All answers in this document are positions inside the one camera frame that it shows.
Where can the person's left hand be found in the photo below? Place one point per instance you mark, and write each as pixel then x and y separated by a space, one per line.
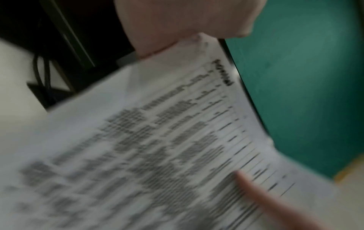
pixel 184 20

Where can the person's right hand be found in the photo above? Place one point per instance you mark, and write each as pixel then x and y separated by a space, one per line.
pixel 273 197

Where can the white printed paper sheet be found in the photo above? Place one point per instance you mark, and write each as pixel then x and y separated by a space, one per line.
pixel 148 146

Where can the black monitor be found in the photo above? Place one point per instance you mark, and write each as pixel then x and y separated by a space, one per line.
pixel 62 31

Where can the green cutting mat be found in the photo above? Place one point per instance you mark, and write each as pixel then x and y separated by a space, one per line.
pixel 307 78

